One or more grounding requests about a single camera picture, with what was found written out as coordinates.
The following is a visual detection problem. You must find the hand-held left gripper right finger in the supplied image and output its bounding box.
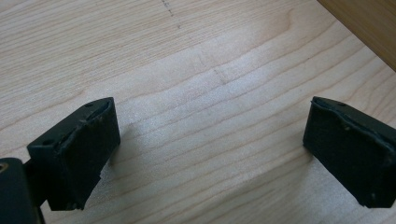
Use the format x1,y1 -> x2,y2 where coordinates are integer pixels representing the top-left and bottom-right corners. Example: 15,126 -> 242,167
303,95 -> 396,209

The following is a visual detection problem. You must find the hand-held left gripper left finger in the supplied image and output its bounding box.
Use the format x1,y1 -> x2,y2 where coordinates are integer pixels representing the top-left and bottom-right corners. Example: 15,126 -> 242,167
26,96 -> 121,212

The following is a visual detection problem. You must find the wooden tea box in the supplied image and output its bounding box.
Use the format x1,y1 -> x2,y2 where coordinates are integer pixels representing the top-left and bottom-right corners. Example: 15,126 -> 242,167
317,0 -> 396,73

